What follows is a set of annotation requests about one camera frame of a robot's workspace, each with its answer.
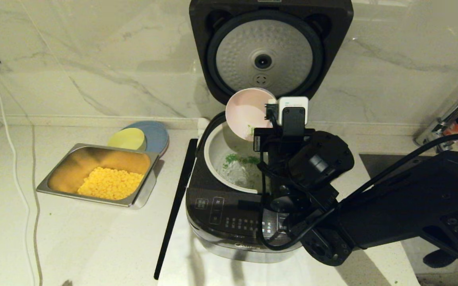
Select white inner pot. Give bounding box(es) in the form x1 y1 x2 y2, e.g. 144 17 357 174
204 119 271 194

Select long black flat strip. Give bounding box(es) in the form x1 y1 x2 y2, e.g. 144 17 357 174
154 138 198 280

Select pink bowl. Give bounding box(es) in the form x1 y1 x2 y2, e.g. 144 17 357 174
225 88 278 142

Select green grains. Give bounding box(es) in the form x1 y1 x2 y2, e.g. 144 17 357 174
223 125 270 188

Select blue plate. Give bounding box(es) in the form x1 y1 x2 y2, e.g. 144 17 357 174
124 121 170 157

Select chrome faucet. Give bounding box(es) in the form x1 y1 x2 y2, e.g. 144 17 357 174
414 77 458 153

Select black rice cooker body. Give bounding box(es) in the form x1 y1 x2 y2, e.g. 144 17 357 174
185 110 320 263

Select yellow corn kernels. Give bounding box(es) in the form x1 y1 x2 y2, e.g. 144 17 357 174
77 167 145 200

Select yellow-green small dish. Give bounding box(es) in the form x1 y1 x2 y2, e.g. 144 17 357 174
107 128 146 151

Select white power cable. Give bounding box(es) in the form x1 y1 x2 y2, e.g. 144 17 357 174
0 53 41 286

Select black rice cooker lid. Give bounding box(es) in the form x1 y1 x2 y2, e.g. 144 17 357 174
190 0 354 108

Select stainless steel tray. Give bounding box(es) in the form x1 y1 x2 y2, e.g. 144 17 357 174
36 143 165 209

